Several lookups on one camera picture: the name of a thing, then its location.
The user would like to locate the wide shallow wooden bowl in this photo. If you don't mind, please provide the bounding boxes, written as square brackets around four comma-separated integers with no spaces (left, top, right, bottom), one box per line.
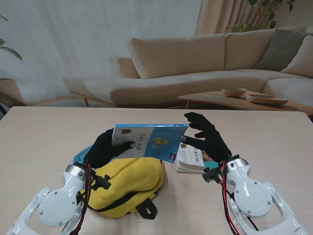
[246,94,290,106]

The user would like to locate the pale green leafy plant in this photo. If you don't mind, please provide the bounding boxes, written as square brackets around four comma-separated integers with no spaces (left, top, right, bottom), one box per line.
[0,13,23,61]

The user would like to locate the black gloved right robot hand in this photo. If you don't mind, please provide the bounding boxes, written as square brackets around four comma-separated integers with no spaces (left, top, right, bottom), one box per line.
[179,112,233,164]

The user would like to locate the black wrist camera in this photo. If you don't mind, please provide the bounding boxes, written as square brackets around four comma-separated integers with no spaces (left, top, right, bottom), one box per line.
[202,166,222,184]
[93,173,112,190]

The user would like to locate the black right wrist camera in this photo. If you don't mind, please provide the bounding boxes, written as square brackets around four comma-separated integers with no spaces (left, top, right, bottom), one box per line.
[202,166,222,184]

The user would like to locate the red black arm cables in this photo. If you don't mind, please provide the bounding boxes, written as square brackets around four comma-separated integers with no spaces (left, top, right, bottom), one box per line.
[61,161,98,235]
[219,159,260,235]

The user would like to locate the red black left arm cables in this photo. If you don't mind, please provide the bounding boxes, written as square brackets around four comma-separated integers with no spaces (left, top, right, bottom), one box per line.
[61,161,98,235]

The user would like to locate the sheer white curtain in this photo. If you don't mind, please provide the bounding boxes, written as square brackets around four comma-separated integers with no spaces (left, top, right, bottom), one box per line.
[0,0,203,106]

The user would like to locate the beige plant pot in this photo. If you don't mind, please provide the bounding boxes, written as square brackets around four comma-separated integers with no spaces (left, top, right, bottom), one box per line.
[0,77,25,106]

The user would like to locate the small deep wooden bowl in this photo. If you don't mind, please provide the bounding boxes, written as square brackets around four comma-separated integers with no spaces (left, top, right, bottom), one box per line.
[222,87,247,98]

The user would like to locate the teal and white cover book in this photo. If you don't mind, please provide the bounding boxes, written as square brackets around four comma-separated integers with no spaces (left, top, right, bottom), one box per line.
[176,143,221,174]

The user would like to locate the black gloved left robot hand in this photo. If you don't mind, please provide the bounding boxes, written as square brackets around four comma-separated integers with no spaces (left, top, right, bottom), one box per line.
[84,129,136,169]

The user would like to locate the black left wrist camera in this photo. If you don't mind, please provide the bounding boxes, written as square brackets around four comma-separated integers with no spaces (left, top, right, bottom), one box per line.
[93,173,112,190]

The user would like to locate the red black right arm cables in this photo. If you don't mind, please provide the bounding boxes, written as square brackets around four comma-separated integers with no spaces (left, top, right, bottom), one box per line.
[219,159,260,235]

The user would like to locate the beige sofa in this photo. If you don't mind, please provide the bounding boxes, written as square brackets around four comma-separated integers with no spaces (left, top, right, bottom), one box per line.
[63,25,313,109]

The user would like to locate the yellow and blue school bag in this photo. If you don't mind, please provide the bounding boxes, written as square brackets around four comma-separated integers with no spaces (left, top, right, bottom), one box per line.
[73,145,164,220]

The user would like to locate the tall green leafy plant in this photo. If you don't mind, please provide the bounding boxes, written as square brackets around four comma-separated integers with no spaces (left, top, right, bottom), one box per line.
[224,0,296,34]

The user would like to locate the wooden coffee table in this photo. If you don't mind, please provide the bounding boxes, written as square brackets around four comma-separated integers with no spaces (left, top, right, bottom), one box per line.
[178,90,313,116]

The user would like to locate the beige cushion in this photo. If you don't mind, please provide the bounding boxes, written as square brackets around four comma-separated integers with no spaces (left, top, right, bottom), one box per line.
[281,35,313,79]

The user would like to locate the blue and white cover book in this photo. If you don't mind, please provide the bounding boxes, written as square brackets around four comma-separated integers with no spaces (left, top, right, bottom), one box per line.
[111,123,190,164]

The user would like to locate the grey cushion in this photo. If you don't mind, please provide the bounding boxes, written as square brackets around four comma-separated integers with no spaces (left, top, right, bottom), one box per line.
[254,28,313,71]

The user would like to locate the beige curtain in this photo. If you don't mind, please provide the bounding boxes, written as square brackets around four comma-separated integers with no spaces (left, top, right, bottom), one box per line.
[195,0,313,36]

